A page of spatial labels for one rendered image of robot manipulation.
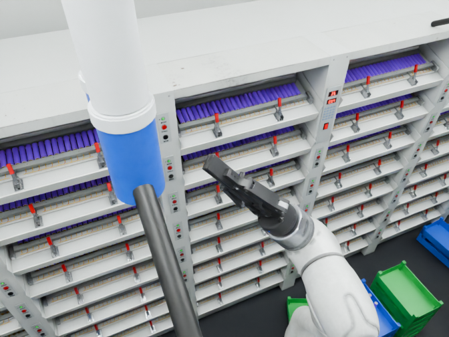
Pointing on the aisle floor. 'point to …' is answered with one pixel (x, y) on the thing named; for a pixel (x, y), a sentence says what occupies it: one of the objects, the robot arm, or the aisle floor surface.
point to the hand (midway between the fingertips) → (220, 171)
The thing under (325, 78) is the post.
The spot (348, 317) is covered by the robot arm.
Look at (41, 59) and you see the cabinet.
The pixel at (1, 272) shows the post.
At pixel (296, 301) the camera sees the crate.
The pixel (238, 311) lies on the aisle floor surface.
